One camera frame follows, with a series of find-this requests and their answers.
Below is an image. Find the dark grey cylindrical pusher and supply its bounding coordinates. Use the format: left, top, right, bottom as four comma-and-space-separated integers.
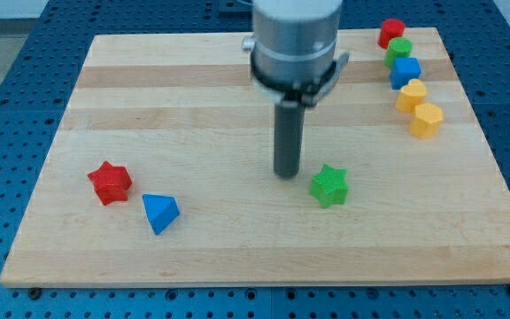
274, 100, 305, 179

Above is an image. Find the green star block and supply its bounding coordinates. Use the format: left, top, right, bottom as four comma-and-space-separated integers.
309, 164, 349, 209

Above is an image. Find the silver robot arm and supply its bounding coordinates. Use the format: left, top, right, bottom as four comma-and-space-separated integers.
242, 0, 349, 179

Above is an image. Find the yellow hexagon block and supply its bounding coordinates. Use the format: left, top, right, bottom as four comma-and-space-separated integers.
409, 103, 444, 139

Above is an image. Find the red star block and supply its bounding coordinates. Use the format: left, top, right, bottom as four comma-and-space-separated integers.
87, 161, 132, 206

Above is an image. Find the wooden board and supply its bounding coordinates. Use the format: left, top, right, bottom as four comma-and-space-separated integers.
0, 27, 510, 288

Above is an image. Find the yellow heart block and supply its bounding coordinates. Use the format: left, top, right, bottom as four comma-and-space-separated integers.
395, 79, 428, 113

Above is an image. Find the blue cube block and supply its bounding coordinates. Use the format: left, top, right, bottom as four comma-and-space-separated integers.
390, 58, 421, 89

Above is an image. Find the green cylinder block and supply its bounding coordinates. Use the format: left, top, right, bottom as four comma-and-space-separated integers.
383, 37, 413, 68

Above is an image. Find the red cylinder block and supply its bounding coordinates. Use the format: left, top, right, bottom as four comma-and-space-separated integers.
377, 18, 406, 49

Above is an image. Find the blue triangle block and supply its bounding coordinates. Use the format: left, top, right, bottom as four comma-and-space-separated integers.
142, 194, 180, 235

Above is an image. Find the blue perforated table plate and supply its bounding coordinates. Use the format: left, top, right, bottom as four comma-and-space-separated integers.
0, 1, 510, 318

